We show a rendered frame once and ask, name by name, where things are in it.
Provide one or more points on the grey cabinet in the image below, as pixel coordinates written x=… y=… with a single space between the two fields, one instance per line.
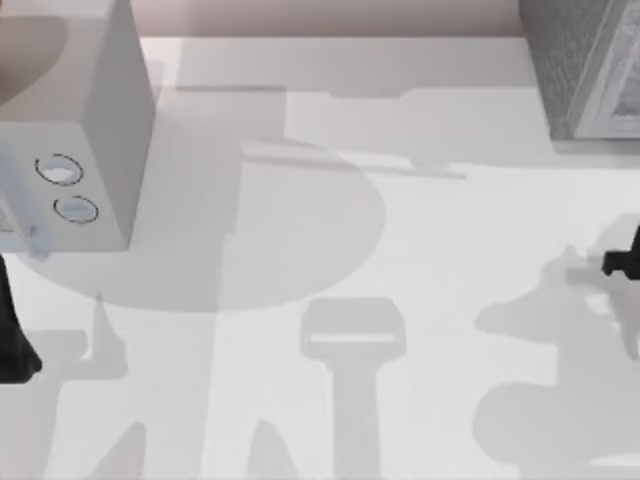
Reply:
x=580 y=65

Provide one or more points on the pale microwave oven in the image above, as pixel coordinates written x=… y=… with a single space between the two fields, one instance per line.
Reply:
x=105 y=125

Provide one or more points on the microwave knob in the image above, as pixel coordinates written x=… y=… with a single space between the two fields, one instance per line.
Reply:
x=76 y=209
x=59 y=169

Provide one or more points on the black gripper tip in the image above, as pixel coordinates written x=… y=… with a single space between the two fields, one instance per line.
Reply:
x=12 y=345
x=622 y=260

